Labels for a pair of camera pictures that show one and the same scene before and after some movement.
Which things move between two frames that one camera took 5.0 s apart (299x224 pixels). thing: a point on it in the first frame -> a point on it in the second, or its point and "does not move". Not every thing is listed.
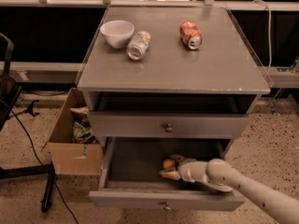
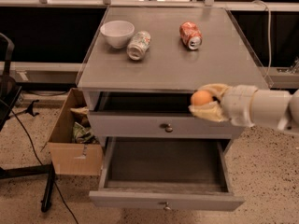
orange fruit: (168, 163) -> (201, 97)
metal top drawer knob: (169, 128) does not move
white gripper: (186, 170) -> (238, 105)
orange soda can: (191, 35) does not move
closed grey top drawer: (168, 124) does not move
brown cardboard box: (72, 159) does not move
